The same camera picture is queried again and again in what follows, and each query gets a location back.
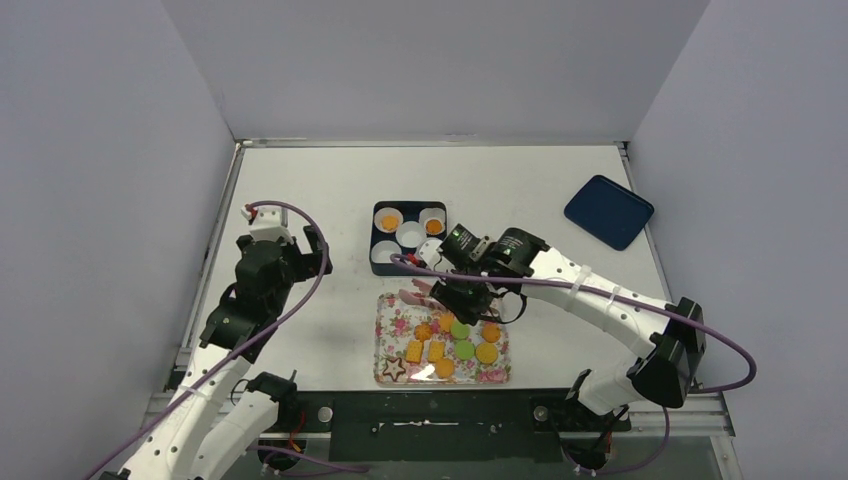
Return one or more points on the square cracker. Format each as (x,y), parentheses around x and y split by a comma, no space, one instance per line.
(414,352)
(436,351)

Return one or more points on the floral rectangular tray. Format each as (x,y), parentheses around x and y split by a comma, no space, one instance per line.
(394,329)

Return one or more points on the square cracker right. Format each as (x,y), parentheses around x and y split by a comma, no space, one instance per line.
(436,351)

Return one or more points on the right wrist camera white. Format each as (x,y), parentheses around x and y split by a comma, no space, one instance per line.
(429,252)

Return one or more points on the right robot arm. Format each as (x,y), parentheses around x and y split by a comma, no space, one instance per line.
(661,342)

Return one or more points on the white paper cup back-left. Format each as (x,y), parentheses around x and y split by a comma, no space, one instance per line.
(386,211)

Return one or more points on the square cracker left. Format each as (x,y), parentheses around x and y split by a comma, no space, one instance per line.
(414,352)

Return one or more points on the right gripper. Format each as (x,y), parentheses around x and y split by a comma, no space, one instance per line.
(457,294)

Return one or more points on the white paper cup back-right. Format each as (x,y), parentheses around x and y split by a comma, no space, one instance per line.
(432,212)

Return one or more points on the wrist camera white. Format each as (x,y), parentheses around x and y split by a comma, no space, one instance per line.
(267,223)
(429,252)

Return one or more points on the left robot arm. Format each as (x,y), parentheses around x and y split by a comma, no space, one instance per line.
(187,440)

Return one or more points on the green round cookie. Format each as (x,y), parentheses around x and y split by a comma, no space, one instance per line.
(460,331)
(464,350)

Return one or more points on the white paper cup front-left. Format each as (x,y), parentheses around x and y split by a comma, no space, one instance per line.
(382,251)

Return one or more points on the orange round cookie bottom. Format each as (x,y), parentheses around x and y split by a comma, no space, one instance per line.
(444,368)

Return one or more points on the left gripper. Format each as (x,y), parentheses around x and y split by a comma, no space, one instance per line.
(309,265)

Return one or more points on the orange round cookie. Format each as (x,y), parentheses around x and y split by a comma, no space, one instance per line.
(434,226)
(444,368)

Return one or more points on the dark blue box lid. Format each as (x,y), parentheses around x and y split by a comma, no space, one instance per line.
(609,212)

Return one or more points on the star chocolate cookie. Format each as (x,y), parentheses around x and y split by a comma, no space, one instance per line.
(394,369)

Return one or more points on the pink cat paw tongs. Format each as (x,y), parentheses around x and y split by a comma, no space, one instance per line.
(419,294)

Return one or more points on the white paper cup centre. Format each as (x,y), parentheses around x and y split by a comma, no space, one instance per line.
(410,235)

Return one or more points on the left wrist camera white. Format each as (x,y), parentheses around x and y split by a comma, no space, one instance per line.
(267,223)

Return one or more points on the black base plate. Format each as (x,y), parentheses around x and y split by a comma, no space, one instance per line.
(449,425)

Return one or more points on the yellow waffle round cookie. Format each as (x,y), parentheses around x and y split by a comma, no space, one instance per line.
(486,353)

